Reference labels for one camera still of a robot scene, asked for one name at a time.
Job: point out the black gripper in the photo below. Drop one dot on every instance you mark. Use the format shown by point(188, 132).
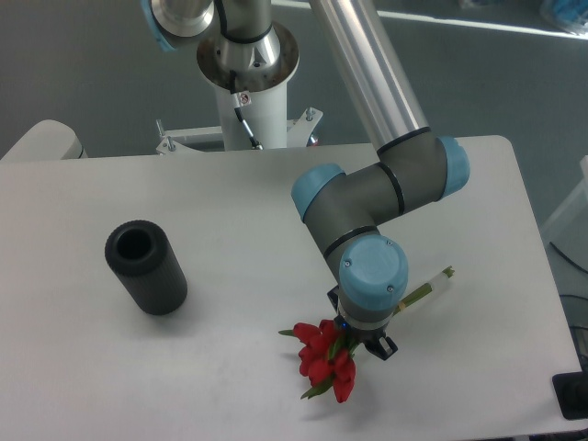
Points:
point(371, 334)

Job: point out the red tulip bouquet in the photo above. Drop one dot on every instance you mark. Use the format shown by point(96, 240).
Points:
point(326, 358)

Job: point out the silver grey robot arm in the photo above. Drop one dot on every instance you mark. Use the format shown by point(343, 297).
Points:
point(248, 58)

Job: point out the black device at table edge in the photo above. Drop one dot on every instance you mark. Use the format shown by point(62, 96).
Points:
point(571, 392)

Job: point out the black ribbed cylindrical vase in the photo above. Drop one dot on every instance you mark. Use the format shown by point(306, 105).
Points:
point(141, 256)

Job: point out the white rounded chair back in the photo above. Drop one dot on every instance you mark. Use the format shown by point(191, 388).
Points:
point(48, 140)

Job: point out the white metal base frame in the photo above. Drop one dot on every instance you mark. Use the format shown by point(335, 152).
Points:
point(179, 138)

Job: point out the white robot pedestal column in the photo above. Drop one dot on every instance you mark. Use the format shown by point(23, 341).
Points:
point(265, 115)

